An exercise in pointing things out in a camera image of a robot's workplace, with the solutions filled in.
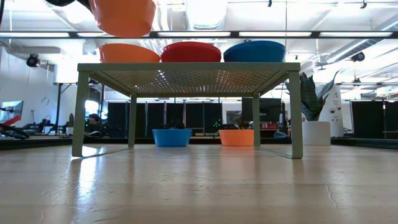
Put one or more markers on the grey computer monitor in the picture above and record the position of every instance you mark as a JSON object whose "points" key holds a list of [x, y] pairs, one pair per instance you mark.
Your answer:
{"points": [[14, 109]]}

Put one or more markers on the black stand post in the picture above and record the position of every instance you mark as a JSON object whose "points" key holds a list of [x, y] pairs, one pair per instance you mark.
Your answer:
{"points": [[58, 109]]}

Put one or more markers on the black aluminium table frame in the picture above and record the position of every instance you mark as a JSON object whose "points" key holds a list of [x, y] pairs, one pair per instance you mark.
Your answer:
{"points": [[31, 143]]}

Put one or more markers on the red box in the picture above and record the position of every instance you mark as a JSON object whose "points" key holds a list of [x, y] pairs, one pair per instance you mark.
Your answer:
{"points": [[269, 126]]}

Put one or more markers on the white plant pot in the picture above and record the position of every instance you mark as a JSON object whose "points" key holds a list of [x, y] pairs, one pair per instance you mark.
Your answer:
{"points": [[316, 133]]}

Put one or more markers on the red black background equipment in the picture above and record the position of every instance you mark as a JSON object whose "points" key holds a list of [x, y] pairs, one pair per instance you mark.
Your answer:
{"points": [[18, 133]]}

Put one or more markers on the green snake plant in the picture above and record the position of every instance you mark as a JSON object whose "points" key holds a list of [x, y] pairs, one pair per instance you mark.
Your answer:
{"points": [[309, 99]]}

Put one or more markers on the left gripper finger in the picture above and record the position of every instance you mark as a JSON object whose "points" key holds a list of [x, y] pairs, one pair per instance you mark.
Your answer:
{"points": [[85, 3]]}

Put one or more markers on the green perforated metal rack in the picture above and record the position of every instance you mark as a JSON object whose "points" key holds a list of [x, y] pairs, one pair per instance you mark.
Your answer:
{"points": [[186, 67]]}

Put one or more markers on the black computer monitor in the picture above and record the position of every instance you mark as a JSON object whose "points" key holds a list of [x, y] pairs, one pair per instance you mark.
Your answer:
{"points": [[267, 109]]}

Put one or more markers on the white standing banner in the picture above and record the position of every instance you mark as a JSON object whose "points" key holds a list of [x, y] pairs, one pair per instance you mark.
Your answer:
{"points": [[334, 109]]}

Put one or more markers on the person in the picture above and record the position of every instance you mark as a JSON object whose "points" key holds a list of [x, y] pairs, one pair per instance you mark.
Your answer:
{"points": [[94, 119]]}

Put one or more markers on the red plastic mini bowl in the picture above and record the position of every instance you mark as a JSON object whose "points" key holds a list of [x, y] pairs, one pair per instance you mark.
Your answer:
{"points": [[191, 53]]}

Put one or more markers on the black partition panels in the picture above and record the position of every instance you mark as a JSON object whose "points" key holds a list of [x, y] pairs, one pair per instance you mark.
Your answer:
{"points": [[155, 118], [367, 119]]}

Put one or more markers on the orange plastic mini bowl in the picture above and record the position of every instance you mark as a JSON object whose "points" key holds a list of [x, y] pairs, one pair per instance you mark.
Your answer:
{"points": [[236, 138], [124, 17], [127, 54]]}

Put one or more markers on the black spot lamp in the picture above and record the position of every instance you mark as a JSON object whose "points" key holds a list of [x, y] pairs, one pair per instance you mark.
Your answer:
{"points": [[358, 56], [32, 60]]}

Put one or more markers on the blue plastic mini bowl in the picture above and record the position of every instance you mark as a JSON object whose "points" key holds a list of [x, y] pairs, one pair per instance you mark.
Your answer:
{"points": [[255, 54], [172, 138]]}

